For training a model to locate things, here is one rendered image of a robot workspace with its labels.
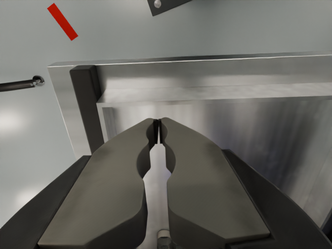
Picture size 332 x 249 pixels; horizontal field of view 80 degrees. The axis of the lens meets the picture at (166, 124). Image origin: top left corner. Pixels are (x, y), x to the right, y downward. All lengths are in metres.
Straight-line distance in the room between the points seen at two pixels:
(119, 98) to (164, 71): 0.05
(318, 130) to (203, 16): 0.89
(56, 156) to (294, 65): 1.44
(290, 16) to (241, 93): 1.06
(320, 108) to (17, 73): 1.29
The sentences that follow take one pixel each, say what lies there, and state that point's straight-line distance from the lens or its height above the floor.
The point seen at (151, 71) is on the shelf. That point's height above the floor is 0.88.
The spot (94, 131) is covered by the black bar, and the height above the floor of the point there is 0.90.
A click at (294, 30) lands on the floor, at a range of 1.26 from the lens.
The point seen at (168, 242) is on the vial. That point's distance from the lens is 0.34.
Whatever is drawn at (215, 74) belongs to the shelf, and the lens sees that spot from 0.21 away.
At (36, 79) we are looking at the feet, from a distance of 1.28.
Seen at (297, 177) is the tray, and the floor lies 0.88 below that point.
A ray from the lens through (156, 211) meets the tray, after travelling 0.31.
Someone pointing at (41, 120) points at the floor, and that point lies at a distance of 1.40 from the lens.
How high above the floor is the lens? 1.07
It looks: 61 degrees down
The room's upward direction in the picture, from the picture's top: 177 degrees clockwise
